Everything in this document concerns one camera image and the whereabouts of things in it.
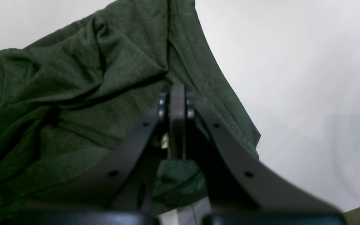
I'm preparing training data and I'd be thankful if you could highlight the dark green t-shirt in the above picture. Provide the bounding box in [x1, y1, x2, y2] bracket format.
[0, 0, 260, 225]

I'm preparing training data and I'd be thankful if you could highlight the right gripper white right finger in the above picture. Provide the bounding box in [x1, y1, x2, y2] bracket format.
[186, 92, 346, 225]

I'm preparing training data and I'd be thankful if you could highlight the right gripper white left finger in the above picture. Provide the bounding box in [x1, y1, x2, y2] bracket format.
[14, 84, 185, 225]

